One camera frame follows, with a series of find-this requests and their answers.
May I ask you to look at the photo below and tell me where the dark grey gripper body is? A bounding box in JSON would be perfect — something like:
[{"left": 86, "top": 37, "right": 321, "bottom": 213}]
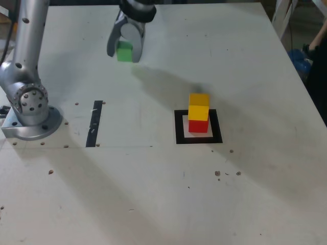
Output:
[{"left": 113, "top": 11, "right": 147, "bottom": 33}]

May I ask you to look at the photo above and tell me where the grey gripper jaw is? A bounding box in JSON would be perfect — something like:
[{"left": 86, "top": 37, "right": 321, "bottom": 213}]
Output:
[
  {"left": 106, "top": 23, "right": 123, "bottom": 58},
  {"left": 120, "top": 22, "right": 146, "bottom": 63}
]

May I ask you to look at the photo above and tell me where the green cube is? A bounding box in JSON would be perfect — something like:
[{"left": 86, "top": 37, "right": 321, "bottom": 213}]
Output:
[{"left": 116, "top": 40, "right": 134, "bottom": 63}]

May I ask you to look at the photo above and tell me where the yellow cube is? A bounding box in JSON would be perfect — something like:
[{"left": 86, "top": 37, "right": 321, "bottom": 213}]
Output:
[{"left": 188, "top": 93, "right": 211, "bottom": 121}]

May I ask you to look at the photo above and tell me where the red cube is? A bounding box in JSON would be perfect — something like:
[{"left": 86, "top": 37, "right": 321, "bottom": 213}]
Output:
[{"left": 188, "top": 119, "right": 209, "bottom": 134}]

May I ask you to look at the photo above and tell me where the black tape square outline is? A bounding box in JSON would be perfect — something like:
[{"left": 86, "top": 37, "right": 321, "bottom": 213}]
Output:
[{"left": 174, "top": 109, "right": 223, "bottom": 144}]

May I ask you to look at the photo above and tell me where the black tape strip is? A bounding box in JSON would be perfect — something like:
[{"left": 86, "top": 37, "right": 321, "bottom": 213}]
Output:
[{"left": 85, "top": 100, "right": 104, "bottom": 148}]

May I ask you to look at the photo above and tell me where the blue plastic bag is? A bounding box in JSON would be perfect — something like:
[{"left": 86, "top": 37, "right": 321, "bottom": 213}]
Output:
[{"left": 287, "top": 48, "right": 312, "bottom": 82}]

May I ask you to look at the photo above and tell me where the white metal beam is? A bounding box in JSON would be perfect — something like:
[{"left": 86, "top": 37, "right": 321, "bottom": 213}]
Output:
[{"left": 312, "top": 0, "right": 327, "bottom": 16}]

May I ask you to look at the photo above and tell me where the person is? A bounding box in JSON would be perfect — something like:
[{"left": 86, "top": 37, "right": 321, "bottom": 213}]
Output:
[{"left": 303, "top": 24, "right": 327, "bottom": 127}]

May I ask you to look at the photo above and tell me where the white metal frame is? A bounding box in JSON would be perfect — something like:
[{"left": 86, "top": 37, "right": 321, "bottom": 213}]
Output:
[{"left": 271, "top": 0, "right": 299, "bottom": 41}]

